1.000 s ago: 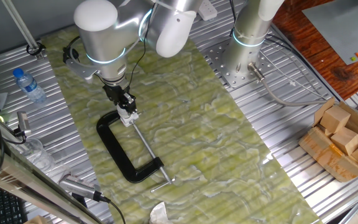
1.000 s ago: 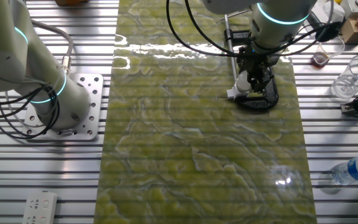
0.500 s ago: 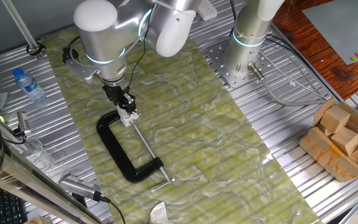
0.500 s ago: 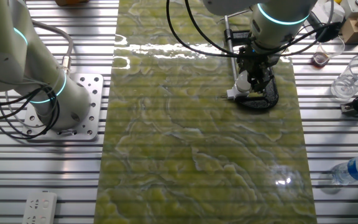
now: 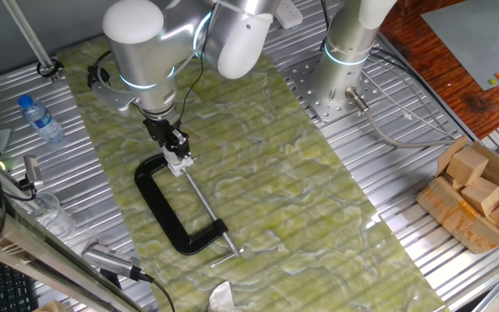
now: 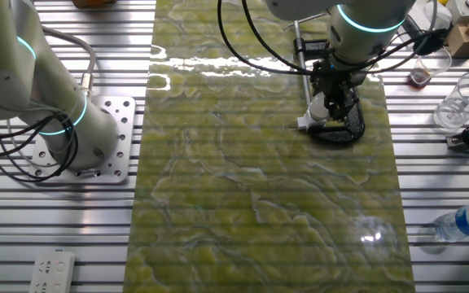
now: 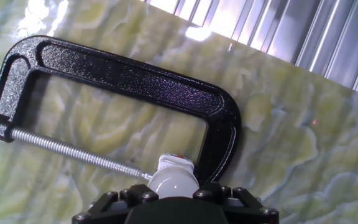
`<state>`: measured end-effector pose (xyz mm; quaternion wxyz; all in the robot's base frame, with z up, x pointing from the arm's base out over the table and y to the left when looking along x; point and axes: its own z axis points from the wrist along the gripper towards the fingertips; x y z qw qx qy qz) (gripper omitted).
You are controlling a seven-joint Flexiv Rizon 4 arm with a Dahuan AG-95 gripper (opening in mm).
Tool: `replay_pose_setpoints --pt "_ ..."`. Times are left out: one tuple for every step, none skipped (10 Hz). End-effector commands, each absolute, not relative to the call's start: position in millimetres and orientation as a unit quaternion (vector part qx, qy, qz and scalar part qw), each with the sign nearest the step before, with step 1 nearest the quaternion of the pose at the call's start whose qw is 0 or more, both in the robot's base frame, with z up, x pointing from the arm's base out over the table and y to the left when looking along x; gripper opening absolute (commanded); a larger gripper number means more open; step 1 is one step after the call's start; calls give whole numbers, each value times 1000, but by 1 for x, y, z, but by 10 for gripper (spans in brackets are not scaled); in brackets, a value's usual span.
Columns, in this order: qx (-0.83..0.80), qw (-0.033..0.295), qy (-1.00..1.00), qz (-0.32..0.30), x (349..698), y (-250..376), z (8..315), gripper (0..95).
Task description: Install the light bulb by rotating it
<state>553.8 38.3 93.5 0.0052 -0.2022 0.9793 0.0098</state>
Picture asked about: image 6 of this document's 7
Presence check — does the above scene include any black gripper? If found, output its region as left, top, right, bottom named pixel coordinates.
left=310, top=59, right=368, bottom=122

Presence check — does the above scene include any white LED light bulb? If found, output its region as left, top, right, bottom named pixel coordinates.
left=308, top=92, right=330, bottom=121

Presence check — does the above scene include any silver wrist adapter plate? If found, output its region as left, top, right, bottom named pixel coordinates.
left=326, top=48, right=376, bottom=77

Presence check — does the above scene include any white plug-in lamp socket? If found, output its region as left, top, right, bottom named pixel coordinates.
left=291, top=108, right=327, bottom=131

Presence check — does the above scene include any black C-clamp with steel screw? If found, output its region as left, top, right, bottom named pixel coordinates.
left=287, top=11, right=366, bottom=143

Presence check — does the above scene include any clear cup with brown liquid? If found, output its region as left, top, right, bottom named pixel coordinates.
left=407, top=46, right=453, bottom=89

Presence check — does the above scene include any clear empty plastic cup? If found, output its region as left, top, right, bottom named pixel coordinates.
left=432, top=71, right=469, bottom=133

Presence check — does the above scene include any green marble pattern mat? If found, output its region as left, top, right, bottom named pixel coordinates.
left=122, top=0, right=417, bottom=293

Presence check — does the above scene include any white crumpled paper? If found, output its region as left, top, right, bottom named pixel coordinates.
left=419, top=2, right=454, bottom=32

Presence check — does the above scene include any small cardboard box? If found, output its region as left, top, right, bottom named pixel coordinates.
left=448, top=24, right=469, bottom=58

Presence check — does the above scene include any clear water bottle blue label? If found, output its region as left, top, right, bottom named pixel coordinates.
left=432, top=201, right=469, bottom=244

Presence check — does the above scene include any white power strip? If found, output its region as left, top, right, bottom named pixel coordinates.
left=28, top=248, right=76, bottom=293

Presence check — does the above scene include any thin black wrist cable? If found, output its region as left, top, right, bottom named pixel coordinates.
left=240, top=0, right=315, bottom=73

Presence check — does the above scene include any thick wrist cable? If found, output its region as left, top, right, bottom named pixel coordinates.
left=217, top=0, right=317, bottom=77

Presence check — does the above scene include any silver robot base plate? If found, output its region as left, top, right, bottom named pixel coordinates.
left=28, top=95, right=137, bottom=185

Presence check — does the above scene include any grey base conduit cable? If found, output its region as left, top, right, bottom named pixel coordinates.
left=38, top=24, right=97, bottom=98

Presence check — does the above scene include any black base cable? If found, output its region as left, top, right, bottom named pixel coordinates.
left=0, top=112, right=80, bottom=183

